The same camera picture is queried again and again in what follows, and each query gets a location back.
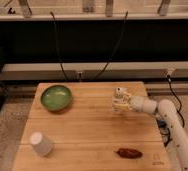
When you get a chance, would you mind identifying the black cable far right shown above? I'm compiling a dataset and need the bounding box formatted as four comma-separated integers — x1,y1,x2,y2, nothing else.
166,73,186,128

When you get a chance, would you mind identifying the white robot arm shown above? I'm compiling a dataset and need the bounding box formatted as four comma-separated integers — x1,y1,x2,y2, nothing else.
113,93,188,171

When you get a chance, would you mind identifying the wall power outlet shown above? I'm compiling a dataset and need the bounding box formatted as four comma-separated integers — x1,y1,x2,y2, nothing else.
75,70,84,81

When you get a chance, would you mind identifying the white cup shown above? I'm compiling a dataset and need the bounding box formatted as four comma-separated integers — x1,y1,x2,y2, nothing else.
29,132,52,157

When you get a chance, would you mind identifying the green bowl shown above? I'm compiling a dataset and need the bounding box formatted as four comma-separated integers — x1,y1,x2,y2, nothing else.
40,85,72,111

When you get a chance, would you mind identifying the black cable left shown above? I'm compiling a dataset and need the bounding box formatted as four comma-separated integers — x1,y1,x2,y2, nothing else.
49,11,69,81

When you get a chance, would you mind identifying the black cable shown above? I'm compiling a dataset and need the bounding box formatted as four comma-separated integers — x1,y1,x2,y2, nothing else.
49,11,69,81
166,73,186,128
92,10,129,81

